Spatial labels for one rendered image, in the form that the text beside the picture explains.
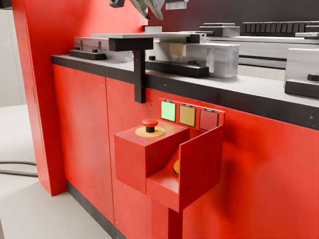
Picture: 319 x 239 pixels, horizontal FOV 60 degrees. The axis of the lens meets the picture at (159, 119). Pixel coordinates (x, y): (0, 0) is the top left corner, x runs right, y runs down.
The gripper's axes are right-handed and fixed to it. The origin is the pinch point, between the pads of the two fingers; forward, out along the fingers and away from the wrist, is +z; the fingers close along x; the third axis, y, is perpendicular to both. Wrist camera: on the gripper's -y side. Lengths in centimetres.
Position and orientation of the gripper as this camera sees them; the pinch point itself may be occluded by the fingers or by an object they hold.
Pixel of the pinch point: (152, 18)
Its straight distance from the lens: 95.8
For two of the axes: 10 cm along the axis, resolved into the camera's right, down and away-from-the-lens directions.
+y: 5.9, -7.6, 2.7
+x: -6.5, -2.4, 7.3
